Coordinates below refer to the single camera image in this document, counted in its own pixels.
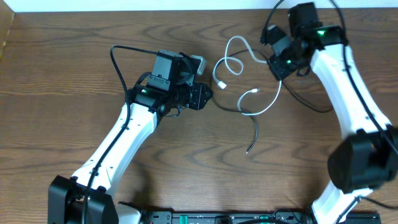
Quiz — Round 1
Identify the camera black cable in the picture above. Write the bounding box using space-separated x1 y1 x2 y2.
81 45 159 224
259 0 398 224

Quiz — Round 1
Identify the left camera black cable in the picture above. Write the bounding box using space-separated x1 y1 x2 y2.
81 45 159 224

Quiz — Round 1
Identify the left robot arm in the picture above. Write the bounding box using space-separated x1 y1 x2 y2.
47 50 213 223

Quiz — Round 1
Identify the right camera black cable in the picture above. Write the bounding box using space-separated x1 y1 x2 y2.
259 0 398 224

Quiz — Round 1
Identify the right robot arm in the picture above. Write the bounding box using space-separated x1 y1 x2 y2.
260 2 397 223

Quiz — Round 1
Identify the black USB cable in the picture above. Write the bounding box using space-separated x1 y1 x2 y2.
208 48 334 155

